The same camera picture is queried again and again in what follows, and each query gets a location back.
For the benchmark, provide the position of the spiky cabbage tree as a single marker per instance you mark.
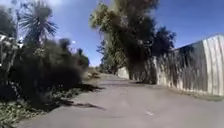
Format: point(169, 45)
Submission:
point(36, 21)

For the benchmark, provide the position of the grey asphalt path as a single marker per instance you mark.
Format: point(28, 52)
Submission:
point(126, 103)

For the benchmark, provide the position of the dark shrub mass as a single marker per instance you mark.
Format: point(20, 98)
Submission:
point(46, 70)

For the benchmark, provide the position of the low green ground cover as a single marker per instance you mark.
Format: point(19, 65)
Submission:
point(20, 110)

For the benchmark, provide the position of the large dark trees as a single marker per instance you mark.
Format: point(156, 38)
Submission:
point(130, 33)

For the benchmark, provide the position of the weathered wooden fence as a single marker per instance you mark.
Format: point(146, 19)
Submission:
point(196, 68)

